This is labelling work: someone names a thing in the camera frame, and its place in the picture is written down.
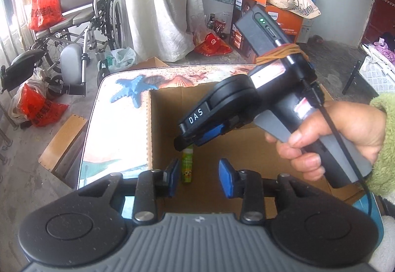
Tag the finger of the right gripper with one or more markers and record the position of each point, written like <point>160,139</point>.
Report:
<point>197,136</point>

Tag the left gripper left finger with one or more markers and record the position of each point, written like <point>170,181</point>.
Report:
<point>151,185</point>

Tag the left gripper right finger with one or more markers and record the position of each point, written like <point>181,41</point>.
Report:
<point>246,185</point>

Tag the green cartoon tube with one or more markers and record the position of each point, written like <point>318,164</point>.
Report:
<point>186,164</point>

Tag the green fuzzy sleeve forearm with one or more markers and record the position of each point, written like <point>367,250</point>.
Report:
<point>381,180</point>

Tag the brown cardboard box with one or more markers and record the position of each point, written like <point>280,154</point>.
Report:
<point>245,148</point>

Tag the white water dispenser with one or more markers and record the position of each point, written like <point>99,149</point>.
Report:
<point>305,31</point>

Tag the red snack bag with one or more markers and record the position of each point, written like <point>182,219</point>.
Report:
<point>212,46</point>

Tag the small wooden stool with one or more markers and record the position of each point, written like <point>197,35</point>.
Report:
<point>62,142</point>

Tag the bed with white bedding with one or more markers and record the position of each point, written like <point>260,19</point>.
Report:
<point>375,69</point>

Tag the orange Philips appliance box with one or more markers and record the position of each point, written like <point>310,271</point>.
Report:
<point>288,22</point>

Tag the red plastic bag on floor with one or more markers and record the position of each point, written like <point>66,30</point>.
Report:
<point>31,104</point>

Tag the white curtain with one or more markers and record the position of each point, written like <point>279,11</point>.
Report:
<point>162,28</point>

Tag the folding wheelchair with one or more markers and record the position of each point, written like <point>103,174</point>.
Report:
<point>88,26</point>

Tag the red plastic bag on wheelchair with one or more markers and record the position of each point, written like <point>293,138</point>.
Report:
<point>44,14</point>

